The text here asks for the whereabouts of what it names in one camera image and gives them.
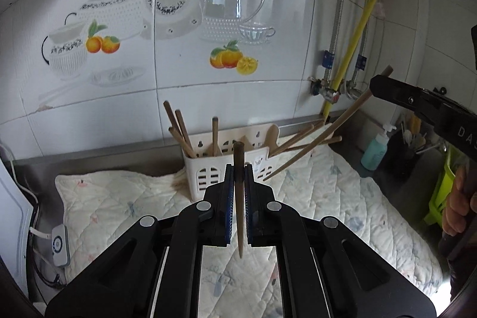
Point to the green soap pump bottle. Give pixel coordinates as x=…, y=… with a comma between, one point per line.
x=372, y=156

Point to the cream plastic chopstick holder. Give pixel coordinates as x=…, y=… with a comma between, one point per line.
x=190, y=163

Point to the white power adapter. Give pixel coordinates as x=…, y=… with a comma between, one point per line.
x=59, y=245

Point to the light wooden chopstick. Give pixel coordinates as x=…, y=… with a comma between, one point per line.
x=316, y=136

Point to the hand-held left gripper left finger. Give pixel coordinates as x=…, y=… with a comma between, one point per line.
x=227, y=206

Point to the black utensil container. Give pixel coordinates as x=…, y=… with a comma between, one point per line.
x=410, y=152

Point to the person's right hand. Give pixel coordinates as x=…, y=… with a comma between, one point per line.
x=454, y=210

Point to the dark wooden chopstick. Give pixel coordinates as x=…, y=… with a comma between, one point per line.
x=239, y=191

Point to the white kitchen appliance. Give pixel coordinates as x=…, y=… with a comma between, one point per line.
x=11, y=228

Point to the bunch of wooden chopsticks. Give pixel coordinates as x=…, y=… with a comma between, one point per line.
x=215, y=135

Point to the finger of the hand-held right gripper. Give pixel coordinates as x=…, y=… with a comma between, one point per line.
x=398, y=92

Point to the white quilted mat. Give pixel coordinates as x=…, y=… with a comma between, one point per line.
x=111, y=198

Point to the metal pipe valve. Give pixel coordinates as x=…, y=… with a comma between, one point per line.
x=352, y=89

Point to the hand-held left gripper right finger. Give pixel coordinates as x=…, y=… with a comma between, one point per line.
x=251, y=206

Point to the green plastic basket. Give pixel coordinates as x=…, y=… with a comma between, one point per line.
x=443, y=191

